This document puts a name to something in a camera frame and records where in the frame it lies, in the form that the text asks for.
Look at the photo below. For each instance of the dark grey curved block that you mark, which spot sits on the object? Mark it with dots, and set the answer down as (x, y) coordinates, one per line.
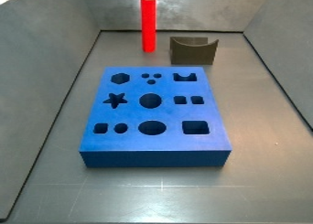
(191, 50)

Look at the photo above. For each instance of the blue shape sorting board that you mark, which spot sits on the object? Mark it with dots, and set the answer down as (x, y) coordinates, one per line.
(154, 118)

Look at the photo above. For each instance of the red hexagon prism peg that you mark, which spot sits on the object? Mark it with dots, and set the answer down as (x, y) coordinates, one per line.
(148, 24)

